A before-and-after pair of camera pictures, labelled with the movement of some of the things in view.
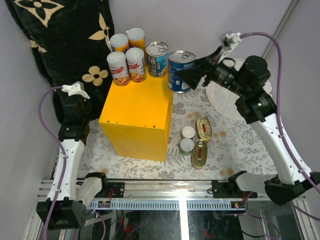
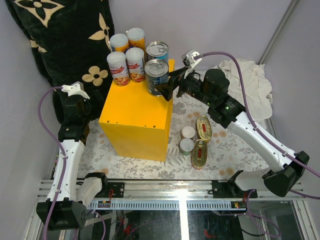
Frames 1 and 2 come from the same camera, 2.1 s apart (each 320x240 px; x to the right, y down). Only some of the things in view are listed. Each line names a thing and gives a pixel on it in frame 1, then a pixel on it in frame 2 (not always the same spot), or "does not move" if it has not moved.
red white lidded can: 117,64 does not move
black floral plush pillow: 71,38 does not move
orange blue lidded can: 119,42 does not move
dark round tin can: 177,60 to 156,72
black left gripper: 99,107 does not move
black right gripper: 194,75 to 167,89
